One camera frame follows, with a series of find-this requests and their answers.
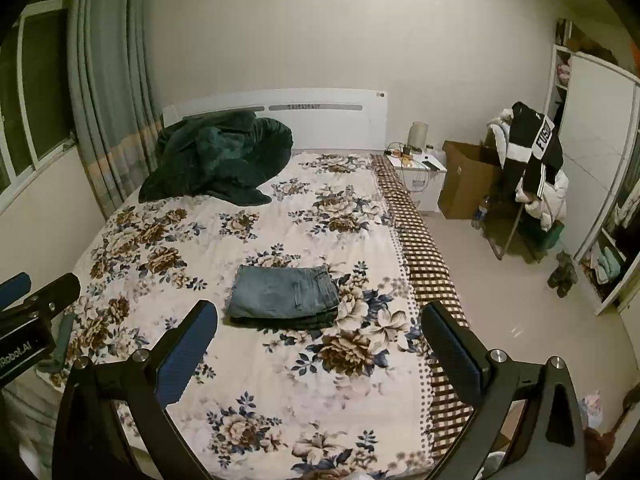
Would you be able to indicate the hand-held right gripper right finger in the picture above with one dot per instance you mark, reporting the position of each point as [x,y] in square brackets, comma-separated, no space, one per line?
[452,355]

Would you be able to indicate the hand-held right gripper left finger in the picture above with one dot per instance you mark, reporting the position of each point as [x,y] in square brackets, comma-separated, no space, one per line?
[182,355]

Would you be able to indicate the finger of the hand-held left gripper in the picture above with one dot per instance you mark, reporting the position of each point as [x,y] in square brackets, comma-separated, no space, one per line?
[12,287]
[55,292]

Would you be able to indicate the blue jeans pants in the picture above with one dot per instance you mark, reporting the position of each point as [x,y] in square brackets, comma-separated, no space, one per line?
[282,292]

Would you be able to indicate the teal slipper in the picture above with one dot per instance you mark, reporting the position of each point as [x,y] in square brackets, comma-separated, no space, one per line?
[62,342]

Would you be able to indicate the brown checkered mattress cover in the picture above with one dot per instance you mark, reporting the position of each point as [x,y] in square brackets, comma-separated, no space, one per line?
[425,255]

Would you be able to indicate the bed with floral cover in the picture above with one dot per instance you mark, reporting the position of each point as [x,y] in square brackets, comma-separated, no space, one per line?
[280,400]

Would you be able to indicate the pair of dark shoes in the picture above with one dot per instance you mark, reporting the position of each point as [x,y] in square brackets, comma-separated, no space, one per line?
[562,272]

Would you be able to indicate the clear plastic bottle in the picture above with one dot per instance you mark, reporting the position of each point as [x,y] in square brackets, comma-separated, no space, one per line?
[481,212]

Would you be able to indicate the pink cloth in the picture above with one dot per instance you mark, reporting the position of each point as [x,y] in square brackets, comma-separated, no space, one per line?
[592,407]

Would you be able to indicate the green storage bin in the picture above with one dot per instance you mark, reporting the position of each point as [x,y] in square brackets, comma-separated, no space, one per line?
[547,235]

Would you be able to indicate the white nightstand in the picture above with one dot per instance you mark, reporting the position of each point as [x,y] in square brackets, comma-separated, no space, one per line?
[425,182]

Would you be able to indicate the reddish brown cloth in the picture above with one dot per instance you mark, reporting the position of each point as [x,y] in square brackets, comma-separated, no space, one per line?
[597,452]

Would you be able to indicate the brown cardboard box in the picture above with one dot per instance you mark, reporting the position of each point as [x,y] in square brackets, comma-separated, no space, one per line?
[465,180]

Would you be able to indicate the dark phone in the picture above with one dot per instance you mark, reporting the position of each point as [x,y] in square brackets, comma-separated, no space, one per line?
[431,165]

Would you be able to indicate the white framed window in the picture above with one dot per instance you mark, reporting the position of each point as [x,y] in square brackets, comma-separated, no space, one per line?
[35,95]

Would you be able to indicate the dark green blanket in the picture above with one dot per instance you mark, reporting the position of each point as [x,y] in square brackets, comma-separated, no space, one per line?
[220,157]

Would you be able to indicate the grey-green curtain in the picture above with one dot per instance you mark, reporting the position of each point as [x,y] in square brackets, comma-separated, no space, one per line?
[107,85]

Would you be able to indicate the black and white jacket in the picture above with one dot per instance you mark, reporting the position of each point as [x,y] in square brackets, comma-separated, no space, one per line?
[527,145]

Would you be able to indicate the white bed headboard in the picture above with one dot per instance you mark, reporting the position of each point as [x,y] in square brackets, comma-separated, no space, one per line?
[325,120]

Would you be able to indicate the white wardrobe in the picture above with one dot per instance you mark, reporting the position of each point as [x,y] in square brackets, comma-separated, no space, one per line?
[595,125]

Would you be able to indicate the metal frame chair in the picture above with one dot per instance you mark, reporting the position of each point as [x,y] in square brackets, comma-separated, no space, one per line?
[510,232]

